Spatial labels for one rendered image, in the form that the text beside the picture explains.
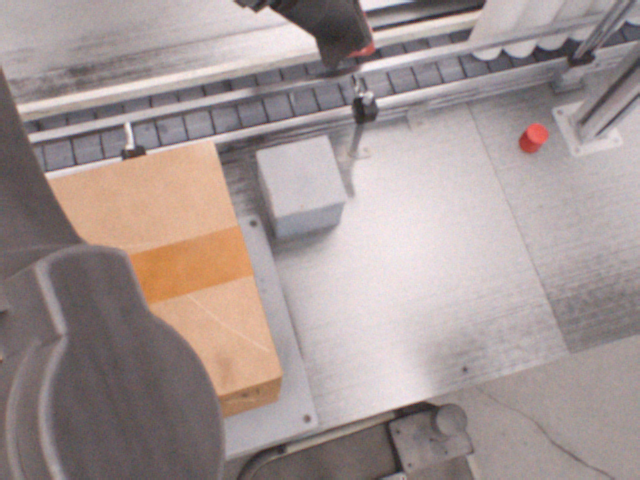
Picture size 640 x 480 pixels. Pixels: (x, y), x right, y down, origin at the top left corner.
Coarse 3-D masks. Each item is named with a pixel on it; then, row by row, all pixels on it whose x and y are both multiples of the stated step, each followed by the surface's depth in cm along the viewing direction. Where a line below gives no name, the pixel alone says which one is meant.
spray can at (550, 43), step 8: (568, 0) 86; (576, 0) 86; (584, 0) 85; (592, 0) 86; (560, 8) 88; (568, 8) 87; (576, 8) 87; (584, 8) 87; (560, 16) 89; (568, 16) 89; (576, 16) 89; (568, 32) 92; (544, 40) 94; (552, 40) 94; (560, 40) 94; (544, 48) 96; (552, 48) 95
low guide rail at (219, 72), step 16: (464, 16) 93; (384, 32) 91; (400, 32) 91; (416, 32) 92; (432, 32) 93; (304, 48) 89; (224, 64) 88; (240, 64) 88; (256, 64) 88; (272, 64) 89; (288, 64) 90; (144, 80) 86; (160, 80) 86; (176, 80) 86; (192, 80) 87; (208, 80) 88; (80, 96) 84; (96, 96) 85; (112, 96) 85; (128, 96) 86; (32, 112) 84; (48, 112) 85
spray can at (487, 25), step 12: (492, 0) 85; (504, 0) 83; (516, 0) 82; (528, 0) 83; (492, 12) 86; (504, 12) 85; (516, 12) 84; (480, 24) 90; (492, 24) 87; (504, 24) 87; (480, 36) 91; (492, 48) 92; (480, 60) 95; (492, 60) 95
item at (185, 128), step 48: (384, 48) 94; (432, 48) 95; (576, 48) 97; (144, 96) 89; (192, 96) 90; (288, 96) 91; (336, 96) 91; (384, 96) 92; (96, 144) 86; (144, 144) 87
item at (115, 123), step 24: (552, 24) 88; (576, 24) 88; (456, 48) 85; (480, 48) 86; (336, 72) 83; (360, 72) 83; (216, 96) 81; (240, 96) 81; (264, 96) 82; (96, 120) 78; (120, 120) 78; (144, 120) 79; (48, 144) 78
